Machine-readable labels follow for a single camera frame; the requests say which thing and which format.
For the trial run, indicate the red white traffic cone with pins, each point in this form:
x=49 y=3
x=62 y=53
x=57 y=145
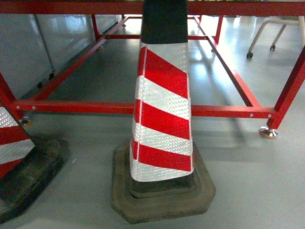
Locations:
x=159 y=174

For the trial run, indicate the grey cabinet panels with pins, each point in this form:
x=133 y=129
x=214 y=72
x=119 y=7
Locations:
x=34 y=46

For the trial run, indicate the red metal table frame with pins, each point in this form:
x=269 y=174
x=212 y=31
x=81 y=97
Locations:
x=251 y=109

